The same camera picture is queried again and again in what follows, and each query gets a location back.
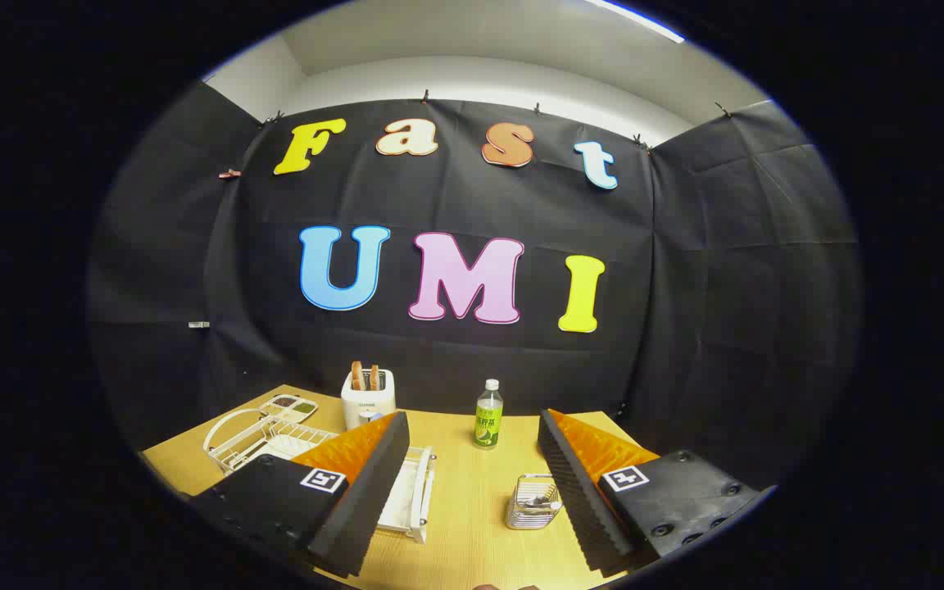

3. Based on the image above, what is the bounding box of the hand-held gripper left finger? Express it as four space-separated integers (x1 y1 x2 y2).
188 411 411 579

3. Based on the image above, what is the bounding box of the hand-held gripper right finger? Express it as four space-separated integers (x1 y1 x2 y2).
538 409 778 577

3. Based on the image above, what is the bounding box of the white wire dish rack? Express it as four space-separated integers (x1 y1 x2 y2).
203 407 437 544

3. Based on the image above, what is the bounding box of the metal wire basket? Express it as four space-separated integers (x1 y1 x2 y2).
506 474 563 531

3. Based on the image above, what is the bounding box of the white toaster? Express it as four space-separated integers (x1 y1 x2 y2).
341 368 397 431

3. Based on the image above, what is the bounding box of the divided seasoning tray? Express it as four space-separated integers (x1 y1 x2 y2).
260 394 320 420

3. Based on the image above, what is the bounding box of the green label drink bottle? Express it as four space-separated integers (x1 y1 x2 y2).
474 379 504 450

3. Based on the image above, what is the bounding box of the black backdrop cloth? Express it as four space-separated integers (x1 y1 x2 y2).
87 80 862 492

